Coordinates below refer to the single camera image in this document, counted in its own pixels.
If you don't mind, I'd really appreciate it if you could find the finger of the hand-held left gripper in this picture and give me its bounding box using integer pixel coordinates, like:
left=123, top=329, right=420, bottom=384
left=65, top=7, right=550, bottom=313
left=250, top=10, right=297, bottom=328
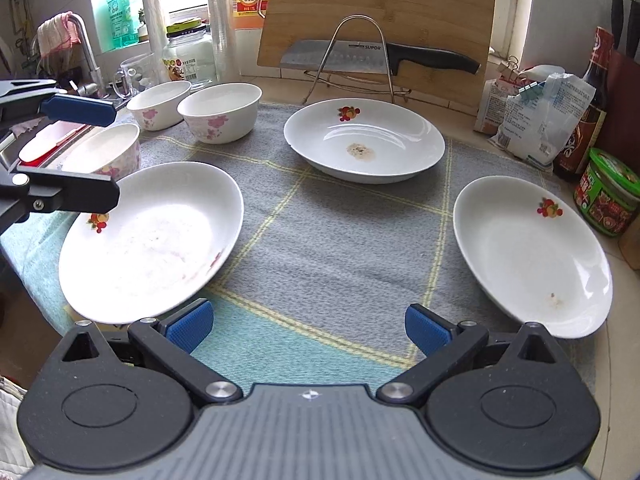
left=0, top=162, right=121, bottom=236
left=0, top=78, right=117, bottom=128

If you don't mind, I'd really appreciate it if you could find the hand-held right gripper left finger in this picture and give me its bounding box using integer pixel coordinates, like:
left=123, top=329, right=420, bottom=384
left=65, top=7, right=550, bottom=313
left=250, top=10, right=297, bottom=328
left=61, top=298, right=242, bottom=407

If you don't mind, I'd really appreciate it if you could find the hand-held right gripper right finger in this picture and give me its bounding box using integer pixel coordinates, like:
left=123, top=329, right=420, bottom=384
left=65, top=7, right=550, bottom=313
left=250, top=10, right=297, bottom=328
left=376, top=303, right=557, bottom=407

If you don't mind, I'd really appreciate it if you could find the white bowl with pink flowers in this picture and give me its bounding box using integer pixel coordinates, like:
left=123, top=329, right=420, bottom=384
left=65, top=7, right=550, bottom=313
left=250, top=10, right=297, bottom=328
left=126, top=80, right=192, bottom=132
left=177, top=83, right=263, bottom=145
left=60, top=123, right=142, bottom=181

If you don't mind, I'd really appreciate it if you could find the white plate with fruit print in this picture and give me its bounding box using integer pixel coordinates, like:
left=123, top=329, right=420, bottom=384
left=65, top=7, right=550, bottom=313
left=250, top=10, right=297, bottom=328
left=453, top=176, right=613, bottom=339

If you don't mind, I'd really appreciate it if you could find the white plate with brown stain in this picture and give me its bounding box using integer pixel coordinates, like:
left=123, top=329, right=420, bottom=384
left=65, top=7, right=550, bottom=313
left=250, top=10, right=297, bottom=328
left=284, top=98, right=446, bottom=184

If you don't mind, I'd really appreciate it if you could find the red white container in sink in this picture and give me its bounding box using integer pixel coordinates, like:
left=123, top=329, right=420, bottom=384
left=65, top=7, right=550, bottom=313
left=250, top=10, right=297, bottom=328
left=18, top=121, right=93, bottom=165

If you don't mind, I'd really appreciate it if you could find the metal faucet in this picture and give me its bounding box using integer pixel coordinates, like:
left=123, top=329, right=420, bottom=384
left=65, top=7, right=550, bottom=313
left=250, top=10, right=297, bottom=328
left=65, top=12, right=107, bottom=97

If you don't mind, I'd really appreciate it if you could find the clear glass mug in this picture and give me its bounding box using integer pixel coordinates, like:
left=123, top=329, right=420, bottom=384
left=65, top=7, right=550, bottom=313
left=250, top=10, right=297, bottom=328
left=114, top=54, right=157, bottom=101

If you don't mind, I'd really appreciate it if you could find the pink cloth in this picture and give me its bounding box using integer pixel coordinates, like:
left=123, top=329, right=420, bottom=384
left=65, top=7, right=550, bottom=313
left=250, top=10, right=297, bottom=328
left=37, top=11, right=82, bottom=58

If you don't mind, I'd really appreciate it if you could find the green dish soap bottle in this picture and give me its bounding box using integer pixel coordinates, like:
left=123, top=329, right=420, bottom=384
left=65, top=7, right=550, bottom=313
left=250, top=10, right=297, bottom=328
left=107, top=0, right=141, bottom=51

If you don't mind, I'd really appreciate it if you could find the small white plastic roll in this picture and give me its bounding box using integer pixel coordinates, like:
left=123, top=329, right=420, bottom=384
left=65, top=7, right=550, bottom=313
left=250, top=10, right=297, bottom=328
left=141, top=0, right=168, bottom=81

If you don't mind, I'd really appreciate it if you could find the grey checked cloth mat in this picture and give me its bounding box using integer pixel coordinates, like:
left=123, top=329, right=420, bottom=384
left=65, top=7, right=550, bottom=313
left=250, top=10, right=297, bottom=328
left=0, top=102, right=601, bottom=396

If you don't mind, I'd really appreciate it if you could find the glass jar with green lid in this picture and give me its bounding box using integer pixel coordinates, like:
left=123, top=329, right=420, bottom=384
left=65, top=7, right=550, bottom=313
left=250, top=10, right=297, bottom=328
left=162, top=19, right=217, bottom=86

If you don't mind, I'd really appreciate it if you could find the tall clear plastic roll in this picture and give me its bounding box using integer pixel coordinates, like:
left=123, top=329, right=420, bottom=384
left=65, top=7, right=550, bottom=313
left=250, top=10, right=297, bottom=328
left=207, top=0, right=238, bottom=83

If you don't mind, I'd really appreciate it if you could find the white quilted cloth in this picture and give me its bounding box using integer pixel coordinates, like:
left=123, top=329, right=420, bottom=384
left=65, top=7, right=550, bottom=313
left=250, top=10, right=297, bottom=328
left=0, top=375, right=33, bottom=472

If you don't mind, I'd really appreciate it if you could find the green-lid jar with red label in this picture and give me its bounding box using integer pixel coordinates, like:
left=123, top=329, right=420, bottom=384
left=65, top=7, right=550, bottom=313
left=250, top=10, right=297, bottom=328
left=574, top=147, right=640, bottom=237

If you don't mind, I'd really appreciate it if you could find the red and white food bag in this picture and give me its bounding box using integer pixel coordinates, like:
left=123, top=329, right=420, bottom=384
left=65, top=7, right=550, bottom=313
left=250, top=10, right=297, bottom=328
left=474, top=67, right=531, bottom=133

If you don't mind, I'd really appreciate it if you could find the white bag with blue print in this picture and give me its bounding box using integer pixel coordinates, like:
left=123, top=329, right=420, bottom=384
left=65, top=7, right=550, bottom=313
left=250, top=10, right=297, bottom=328
left=495, top=72, right=597, bottom=170

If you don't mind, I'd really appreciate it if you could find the dark soy sauce bottle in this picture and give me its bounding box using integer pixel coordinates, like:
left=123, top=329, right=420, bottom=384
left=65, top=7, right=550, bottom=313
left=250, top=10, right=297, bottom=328
left=553, top=26, right=615, bottom=183

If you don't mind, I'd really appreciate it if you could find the dark red knife block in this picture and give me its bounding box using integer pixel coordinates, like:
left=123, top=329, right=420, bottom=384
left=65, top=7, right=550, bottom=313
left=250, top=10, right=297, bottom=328
left=595, top=50, right=640, bottom=171

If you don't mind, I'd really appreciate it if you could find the bamboo cutting board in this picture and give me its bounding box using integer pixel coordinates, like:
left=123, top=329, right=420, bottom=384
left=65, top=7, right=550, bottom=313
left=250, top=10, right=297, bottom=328
left=256, top=0, right=498, bottom=111

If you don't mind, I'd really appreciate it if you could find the black-handled cleaver knife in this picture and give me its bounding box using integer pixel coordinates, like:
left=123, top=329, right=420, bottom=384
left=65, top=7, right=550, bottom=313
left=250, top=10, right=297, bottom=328
left=279, top=39, right=481, bottom=77

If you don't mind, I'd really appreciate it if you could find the metal wire rack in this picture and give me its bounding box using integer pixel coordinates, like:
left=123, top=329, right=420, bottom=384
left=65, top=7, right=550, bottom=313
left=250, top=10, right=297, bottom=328
left=302, top=16, right=413, bottom=106

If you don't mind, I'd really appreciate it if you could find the black-handled block knife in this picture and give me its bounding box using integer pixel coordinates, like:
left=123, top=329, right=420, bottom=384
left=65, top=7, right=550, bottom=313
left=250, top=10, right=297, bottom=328
left=611, top=0, right=627, bottom=52
left=627, top=0, right=640, bottom=61

